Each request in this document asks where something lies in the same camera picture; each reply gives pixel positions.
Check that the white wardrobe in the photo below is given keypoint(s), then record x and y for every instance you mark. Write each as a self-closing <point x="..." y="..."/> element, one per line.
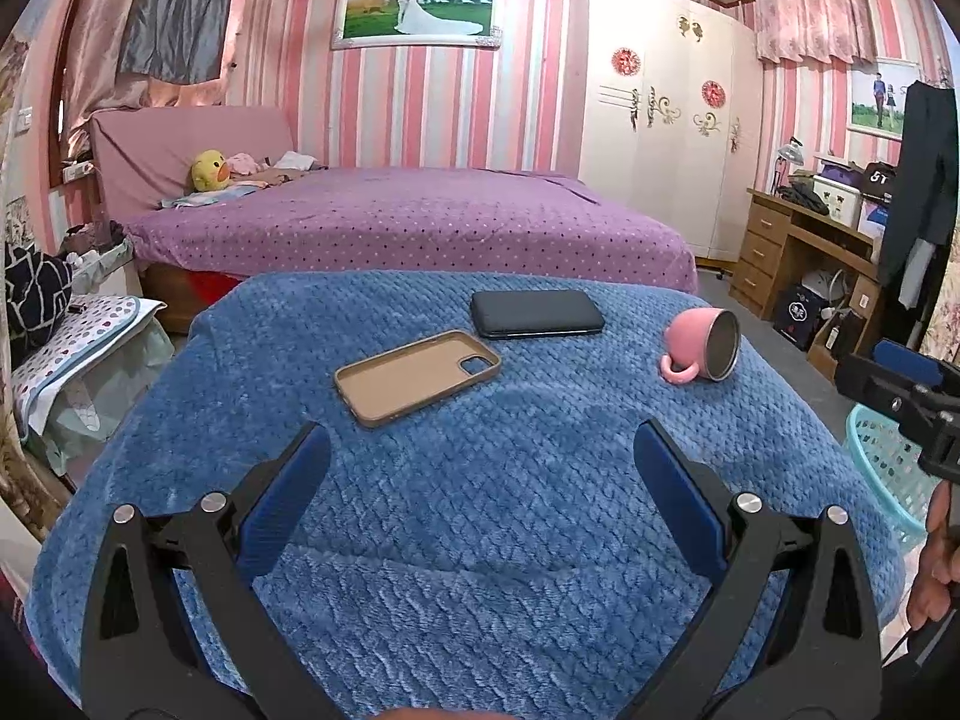
<point x="660" y="180"/>

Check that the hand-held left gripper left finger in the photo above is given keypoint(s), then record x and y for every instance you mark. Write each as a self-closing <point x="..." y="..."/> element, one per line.
<point x="289" y="495"/>

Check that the pink plush toy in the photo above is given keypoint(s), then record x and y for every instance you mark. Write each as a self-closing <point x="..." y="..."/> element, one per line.
<point x="244" y="163"/>

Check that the yellow duck plush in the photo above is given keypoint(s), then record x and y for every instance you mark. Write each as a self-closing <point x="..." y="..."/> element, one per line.
<point x="208" y="171"/>

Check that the wooden desk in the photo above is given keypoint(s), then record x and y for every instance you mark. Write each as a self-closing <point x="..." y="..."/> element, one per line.
<point x="757" y="247"/>

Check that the purple bag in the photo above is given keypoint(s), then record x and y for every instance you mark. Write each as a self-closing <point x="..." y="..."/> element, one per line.
<point x="836" y="167"/>

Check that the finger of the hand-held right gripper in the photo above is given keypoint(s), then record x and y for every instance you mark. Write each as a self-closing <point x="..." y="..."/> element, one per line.
<point x="907" y="364"/>
<point x="870" y="382"/>

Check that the pink steel-lined mug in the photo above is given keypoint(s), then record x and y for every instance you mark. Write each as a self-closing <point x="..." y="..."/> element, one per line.
<point x="690" y="341"/>

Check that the floral cloth cover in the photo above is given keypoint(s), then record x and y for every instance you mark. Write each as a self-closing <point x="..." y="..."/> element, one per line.
<point x="949" y="300"/>

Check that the white cloth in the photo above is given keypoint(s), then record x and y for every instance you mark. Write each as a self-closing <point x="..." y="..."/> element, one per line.
<point x="296" y="160"/>

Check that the grey hanging garment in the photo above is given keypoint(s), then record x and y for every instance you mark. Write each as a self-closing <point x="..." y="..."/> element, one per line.
<point x="916" y="270"/>

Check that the blue fleece blanket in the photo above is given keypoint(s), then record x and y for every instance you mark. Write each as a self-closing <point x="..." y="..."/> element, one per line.
<point x="487" y="540"/>

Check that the black cardboard box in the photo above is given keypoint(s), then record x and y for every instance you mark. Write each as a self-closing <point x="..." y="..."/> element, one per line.
<point x="799" y="315"/>

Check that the white appliance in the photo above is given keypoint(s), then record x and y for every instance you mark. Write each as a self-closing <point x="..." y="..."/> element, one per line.
<point x="825" y="283"/>

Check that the bed with purple bedspread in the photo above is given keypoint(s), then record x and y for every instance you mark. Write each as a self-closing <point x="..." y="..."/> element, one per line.
<point x="412" y="225"/>

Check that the black smartphone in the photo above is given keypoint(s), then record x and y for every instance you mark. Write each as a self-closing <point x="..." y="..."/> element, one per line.
<point x="536" y="313"/>

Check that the light blue cloth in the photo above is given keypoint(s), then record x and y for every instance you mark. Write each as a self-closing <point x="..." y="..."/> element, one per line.
<point x="202" y="198"/>

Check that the white storage box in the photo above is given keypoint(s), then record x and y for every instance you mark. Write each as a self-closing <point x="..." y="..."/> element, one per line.
<point x="836" y="199"/>

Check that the desk lamp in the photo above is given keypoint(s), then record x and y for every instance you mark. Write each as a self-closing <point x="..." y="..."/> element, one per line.
<point x="789" y="154"/>

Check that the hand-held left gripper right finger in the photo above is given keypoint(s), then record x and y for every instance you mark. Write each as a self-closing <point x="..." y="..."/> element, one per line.
<point x="675" y="495"/>

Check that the dark hanging jacket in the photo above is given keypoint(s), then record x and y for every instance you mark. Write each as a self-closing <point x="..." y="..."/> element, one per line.
<point x="922" y="180"/>

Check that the pink satin curtain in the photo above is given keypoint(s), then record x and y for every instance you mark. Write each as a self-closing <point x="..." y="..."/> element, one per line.
<point x="90" y="52"/>

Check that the framed wedding photo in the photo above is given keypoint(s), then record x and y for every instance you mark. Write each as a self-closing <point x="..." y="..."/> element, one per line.
<point x="412" y="7"/>

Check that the beige phone case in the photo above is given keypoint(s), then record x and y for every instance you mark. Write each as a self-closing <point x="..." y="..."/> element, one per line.
<point x="405" y="382"/>

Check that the black white patterned bag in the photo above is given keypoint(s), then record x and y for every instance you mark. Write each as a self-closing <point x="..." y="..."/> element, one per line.
<point x="37" y="292"/>

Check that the pink floral valance curtain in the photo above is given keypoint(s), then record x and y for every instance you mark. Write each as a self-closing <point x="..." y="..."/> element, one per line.
<point x="810" y="22"/>

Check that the light blue plastic basket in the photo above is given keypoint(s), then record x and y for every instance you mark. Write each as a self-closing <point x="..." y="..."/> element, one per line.
<point x="885" y="465"/>

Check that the dark clothes pile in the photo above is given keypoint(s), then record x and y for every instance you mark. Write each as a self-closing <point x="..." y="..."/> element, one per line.
<point x="802" y="196"/>

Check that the grey curtain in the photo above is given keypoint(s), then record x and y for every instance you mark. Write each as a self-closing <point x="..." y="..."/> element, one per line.
<point x="180" y="15"/>

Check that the person's right hand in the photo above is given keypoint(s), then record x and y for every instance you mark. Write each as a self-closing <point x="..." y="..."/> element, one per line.
<point x="934" y="577"/>

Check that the wall socket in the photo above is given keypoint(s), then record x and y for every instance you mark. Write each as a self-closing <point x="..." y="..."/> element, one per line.
<point x="24" y="118"/>

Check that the couple photo poster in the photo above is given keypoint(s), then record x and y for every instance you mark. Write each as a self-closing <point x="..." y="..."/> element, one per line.
<point x="874" y="101"/>

